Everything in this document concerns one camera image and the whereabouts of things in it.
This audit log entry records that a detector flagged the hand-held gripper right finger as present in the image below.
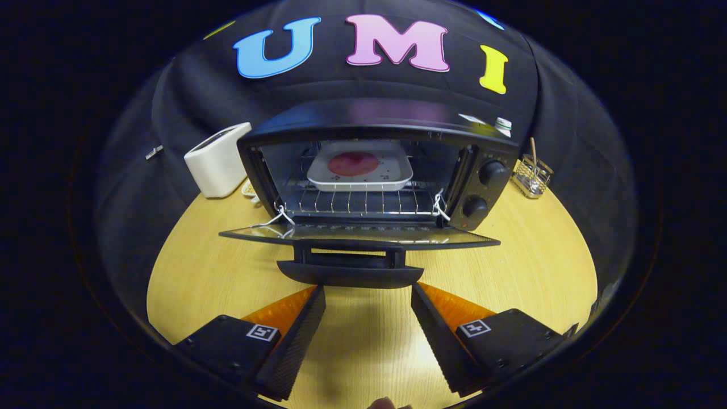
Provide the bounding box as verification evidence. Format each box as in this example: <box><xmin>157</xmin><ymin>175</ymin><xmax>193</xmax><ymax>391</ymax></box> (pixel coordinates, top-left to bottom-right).
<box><xmin>410</xmin><ymin>281</ymin><xmax>579</xmax><ymax>397</ymax></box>

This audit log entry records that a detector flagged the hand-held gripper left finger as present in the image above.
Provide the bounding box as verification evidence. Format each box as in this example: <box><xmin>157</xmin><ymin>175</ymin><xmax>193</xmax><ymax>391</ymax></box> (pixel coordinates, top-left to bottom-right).
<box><xmin>173</xmin><ymin>285</ymin><xmax>327</xmax><ymax>401</ymax></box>

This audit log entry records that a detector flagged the white square plate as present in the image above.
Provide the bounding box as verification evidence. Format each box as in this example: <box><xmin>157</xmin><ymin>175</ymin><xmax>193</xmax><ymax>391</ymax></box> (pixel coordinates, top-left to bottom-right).
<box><xmin>307</xmin><ymin>141</ymin><xmax>413</xmax><ymax>192</ymax></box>

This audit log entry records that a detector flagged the pink ham slice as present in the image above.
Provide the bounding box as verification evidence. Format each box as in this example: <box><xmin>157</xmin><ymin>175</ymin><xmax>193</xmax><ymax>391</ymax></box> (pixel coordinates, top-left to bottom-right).
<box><xmin>328</xmin><ymin>152</ymin><xmax>380</xmax><ymax>177</ymax></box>

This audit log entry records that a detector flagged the black toaster oven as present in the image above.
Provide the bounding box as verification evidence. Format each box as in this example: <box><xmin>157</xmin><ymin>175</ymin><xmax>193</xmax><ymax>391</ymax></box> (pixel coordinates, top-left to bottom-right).
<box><xmin>219</xmin><ymin>99</ymin><xmax>520</xmax><ymax>289</ymax></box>

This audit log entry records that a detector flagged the white toaster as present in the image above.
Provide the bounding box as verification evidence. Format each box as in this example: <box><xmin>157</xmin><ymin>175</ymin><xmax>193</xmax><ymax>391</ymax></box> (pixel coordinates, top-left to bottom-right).
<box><xmin>184</xmin><ymin>122</ymin><xmax>252</xmax><ymax>199</ymax></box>

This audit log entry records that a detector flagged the black backdrop cloth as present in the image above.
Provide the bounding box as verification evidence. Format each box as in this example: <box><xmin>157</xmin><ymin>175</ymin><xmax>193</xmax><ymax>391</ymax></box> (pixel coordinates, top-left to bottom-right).
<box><xmin>97</xmin><ymin>0</ymin><xmax>637</xmax><ymax>307</ymax></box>

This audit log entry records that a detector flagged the metal wire basket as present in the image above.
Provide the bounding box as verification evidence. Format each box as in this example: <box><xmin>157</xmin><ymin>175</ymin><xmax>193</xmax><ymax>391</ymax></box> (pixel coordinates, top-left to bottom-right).
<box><xmin>511</xmin><ymin>155</ymin><xmax>554</xmax><ymax>199</ymax></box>

